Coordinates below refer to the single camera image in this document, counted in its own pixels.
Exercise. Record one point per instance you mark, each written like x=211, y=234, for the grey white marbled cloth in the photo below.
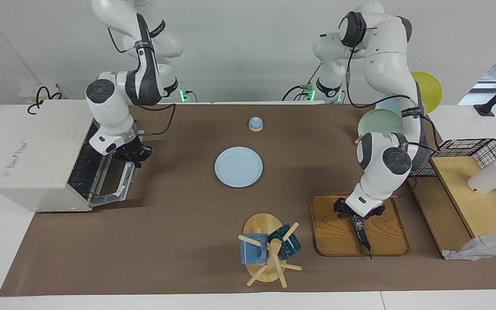
x=480, y=247

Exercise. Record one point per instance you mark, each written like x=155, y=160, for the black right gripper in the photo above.
x=134, y=150

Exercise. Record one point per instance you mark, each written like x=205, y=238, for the light blue racked plate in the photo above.
x=388, y=106

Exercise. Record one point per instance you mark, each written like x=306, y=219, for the dark green ceramic mug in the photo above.
x=291, y=247

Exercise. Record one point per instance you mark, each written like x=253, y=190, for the blue ceramic mug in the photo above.
x=252, y=252

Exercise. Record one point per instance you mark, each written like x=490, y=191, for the pale green plate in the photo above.
x=377, y=122

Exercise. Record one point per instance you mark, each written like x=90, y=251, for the wooden serving tray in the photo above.
x=334, y=234

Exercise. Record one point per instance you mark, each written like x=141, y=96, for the white power strip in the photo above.
x=26, y=92

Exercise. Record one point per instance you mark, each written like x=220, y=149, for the white toaster oven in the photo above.
x=37, y=150

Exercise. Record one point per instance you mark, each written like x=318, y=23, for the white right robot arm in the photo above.
x=110, y=107

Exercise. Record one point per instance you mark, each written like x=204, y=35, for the wooden mug tree stand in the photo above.
x=263, y=224

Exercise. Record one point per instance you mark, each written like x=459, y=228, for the dark purple eggplant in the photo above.
x=360, y=232

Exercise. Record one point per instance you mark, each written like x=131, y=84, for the wooden plate rack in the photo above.
x=357, y=140

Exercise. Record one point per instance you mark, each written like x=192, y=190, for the oven door with glass window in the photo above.
x=101, y=199

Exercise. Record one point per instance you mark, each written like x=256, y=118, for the wooden shelf unit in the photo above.
x=472, y=206

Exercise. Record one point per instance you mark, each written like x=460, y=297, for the yellow plate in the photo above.
x=431, y=90

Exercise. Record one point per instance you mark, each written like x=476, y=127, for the brown table mat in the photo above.
x=179, y=224

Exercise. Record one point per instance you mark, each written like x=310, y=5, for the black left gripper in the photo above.
x=342, y=207

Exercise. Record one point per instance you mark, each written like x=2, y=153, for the white plastic cup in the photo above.
x=489, y=178

